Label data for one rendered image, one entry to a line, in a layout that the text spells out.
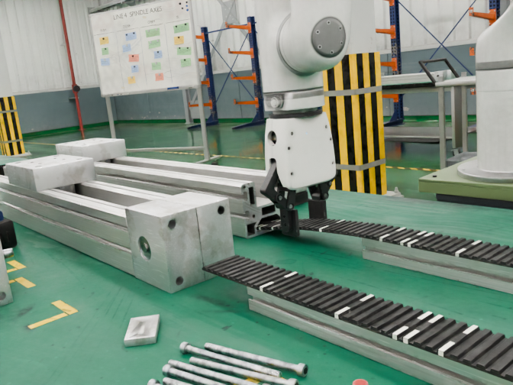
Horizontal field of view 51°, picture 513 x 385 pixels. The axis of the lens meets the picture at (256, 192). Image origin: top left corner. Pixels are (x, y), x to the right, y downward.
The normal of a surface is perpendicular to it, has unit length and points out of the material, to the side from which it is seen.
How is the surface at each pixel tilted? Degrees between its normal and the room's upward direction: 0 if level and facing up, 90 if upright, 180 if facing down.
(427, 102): 90
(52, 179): 90
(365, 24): 90
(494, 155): 91
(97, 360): 0
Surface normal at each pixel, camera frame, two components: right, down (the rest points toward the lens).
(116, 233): -0.76, 0.21
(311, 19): -0.02, 0.16
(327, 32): 0.32, 0.18
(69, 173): 0.65, 0.10
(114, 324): -0.10, -0.97
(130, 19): -0.47, 0.23
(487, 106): -0.91, 0.18
